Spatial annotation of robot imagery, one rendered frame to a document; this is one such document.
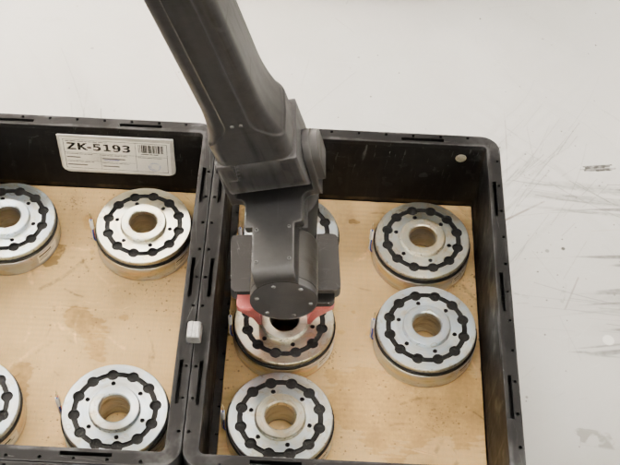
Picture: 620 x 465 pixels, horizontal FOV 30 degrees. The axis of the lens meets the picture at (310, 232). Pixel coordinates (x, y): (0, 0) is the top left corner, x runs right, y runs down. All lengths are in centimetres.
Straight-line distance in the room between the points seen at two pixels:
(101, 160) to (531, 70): 66
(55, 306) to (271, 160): 40
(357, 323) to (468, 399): 14
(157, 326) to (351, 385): 21
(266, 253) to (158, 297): 30
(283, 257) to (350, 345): 28
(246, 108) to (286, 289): 17
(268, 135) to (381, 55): 78
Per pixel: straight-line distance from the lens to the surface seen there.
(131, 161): 128
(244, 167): 94
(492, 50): 168
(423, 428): 116
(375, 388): 117
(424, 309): 118
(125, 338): 121
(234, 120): 87
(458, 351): 117
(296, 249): 95
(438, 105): 159
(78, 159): 129
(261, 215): 97
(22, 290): 126
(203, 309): 110
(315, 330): 117
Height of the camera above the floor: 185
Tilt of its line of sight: 53 degrees down
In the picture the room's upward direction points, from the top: 3 degrees clockwise
